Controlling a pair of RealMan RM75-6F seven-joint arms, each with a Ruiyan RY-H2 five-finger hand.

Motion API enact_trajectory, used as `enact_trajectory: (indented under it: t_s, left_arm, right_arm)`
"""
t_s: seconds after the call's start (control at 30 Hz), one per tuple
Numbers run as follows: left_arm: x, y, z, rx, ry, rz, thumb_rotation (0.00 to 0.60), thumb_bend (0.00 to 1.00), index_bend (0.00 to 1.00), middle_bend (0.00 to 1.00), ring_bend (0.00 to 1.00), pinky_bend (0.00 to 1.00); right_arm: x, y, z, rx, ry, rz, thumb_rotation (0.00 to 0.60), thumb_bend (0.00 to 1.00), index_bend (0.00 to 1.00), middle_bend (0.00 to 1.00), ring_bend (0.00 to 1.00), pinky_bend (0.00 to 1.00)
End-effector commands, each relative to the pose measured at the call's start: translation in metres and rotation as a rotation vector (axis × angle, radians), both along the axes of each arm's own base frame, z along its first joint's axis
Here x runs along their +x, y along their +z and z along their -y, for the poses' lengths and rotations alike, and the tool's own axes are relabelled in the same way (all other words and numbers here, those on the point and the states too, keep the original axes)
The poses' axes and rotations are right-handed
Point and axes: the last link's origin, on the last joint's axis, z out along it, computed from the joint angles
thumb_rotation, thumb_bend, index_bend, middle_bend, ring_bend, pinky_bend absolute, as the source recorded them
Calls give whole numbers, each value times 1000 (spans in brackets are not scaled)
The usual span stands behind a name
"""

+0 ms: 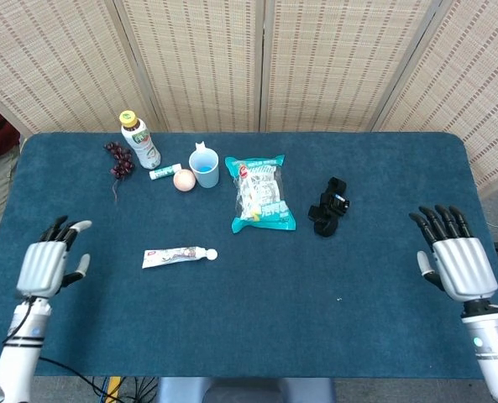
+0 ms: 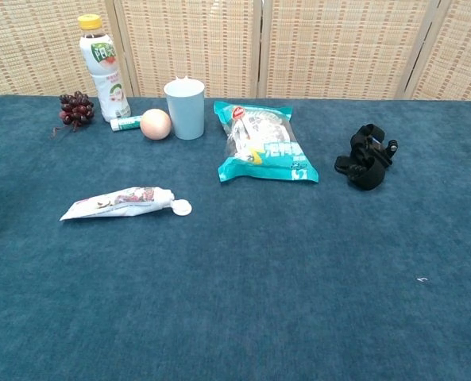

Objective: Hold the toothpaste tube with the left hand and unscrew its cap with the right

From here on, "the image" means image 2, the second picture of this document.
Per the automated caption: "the teal snack bag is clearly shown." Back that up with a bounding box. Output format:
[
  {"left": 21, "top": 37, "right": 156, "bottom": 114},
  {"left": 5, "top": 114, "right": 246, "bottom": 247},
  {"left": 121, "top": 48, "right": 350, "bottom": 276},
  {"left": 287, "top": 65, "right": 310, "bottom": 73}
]
[{"left": 213, "top": 100, "right": 320, "bottom": 184}]

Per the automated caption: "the floral white toothpaste tube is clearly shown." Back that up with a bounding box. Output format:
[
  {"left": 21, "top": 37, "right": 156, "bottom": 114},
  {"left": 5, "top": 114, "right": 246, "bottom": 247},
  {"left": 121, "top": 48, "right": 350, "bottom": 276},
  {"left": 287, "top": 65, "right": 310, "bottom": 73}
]
[{"left": 59, "top": 186, "right": 194, "bottom": 221}]

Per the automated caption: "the woven bamboo folding screen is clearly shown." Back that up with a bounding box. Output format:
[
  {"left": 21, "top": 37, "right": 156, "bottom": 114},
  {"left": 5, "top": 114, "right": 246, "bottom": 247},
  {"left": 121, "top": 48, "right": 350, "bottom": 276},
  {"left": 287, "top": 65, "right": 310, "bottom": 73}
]
[{"left": 0, "top": 0, "right": 471, "bottom": 101}]

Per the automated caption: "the white green lip balm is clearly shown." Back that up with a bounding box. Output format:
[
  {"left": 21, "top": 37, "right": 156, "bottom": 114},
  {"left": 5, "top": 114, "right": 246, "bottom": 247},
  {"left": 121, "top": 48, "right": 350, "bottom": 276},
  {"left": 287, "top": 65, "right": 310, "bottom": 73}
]
[{"left": 110, "top": 114, "right": 144, "bottom": 133}]

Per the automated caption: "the light blue plastic cup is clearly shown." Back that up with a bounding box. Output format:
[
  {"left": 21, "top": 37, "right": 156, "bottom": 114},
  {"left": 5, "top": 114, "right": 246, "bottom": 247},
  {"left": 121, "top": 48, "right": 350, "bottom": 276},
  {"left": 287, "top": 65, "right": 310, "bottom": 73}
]
[{"left": 163, "top": 76, "right": 207, "bottom": 141}]

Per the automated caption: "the dark red grape bunch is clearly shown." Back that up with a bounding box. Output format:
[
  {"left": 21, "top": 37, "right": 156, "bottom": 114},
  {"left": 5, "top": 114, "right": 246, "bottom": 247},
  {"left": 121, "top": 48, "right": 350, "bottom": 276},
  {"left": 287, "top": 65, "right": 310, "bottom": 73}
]
[{"left": 51, "top": 90, "right": 96, "bottom": 139}]

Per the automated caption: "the yellow capped drink bottle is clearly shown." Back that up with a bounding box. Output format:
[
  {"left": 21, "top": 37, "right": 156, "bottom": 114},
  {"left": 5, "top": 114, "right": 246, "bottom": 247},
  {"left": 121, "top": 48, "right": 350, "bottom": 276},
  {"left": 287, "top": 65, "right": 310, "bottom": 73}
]
[{"left": 77, "top": 13, "right": 132, "bottom": 123}]

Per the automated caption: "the black camera strap mount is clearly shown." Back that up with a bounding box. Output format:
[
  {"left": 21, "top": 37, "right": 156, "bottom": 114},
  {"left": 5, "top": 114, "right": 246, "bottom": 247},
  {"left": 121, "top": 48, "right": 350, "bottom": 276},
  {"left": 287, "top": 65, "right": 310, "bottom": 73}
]
[{"left": 334, "top": 123, "right": 400, "bottom": 191}]

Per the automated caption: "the blue table cloth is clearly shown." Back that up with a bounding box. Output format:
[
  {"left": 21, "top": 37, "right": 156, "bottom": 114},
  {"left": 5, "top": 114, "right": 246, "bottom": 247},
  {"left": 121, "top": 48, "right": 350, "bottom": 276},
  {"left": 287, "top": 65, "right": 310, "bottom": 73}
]
[{"left": 0, "top": 94, "right": 471, "bottom": 381}]

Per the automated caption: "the pale orange round fruit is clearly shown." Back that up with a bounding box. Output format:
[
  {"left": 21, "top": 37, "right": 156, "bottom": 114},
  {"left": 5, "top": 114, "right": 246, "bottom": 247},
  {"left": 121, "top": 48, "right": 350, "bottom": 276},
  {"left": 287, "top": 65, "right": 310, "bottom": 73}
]
[{"left": 139, "top": 108, "right": 172, "bottom": 140}]

